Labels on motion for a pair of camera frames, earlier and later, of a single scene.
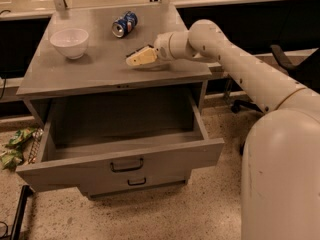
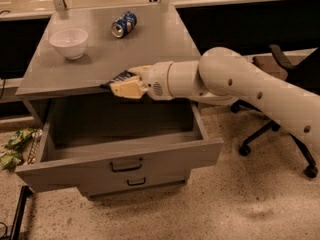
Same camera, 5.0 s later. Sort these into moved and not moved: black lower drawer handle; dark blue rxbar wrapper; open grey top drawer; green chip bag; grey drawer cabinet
Moved: dark blue rxbar wrapper
Not moved: grey drawer cabinet; open grey top drawer; green chip bag; black lower drawer handle
